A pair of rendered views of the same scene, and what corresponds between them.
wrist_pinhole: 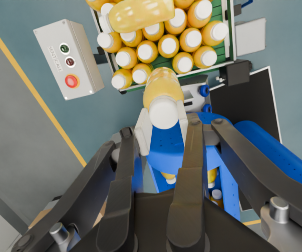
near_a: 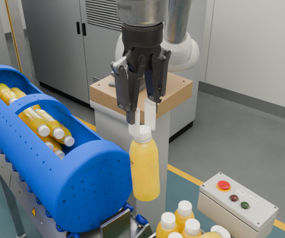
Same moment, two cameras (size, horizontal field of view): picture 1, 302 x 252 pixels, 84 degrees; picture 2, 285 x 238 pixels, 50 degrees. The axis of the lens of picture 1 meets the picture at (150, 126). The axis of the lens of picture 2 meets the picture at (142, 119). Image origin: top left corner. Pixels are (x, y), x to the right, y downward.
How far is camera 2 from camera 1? 51 cm
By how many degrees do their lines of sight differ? 36
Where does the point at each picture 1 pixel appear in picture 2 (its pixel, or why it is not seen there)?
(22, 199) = (224, 113)
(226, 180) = (47, 152)
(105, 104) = not seen: outside the picture
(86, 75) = (214, 195)
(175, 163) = (103, 146)
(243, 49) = not seen: outside the picture
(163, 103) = (146, 132)
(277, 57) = not seen: outside the picture
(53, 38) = (258, 209)
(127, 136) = (157, 98)
